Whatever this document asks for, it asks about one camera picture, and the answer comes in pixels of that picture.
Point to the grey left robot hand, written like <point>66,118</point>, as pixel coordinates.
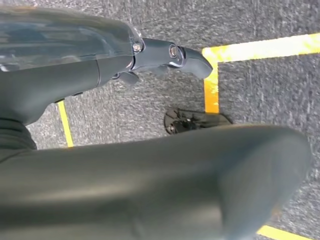
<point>149,185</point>

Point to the thin yellow floor tape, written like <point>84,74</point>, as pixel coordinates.
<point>65,124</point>

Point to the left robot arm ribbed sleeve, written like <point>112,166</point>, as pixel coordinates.
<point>12,136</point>

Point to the wide yellow floor tape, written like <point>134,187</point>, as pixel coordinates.
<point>211,92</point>

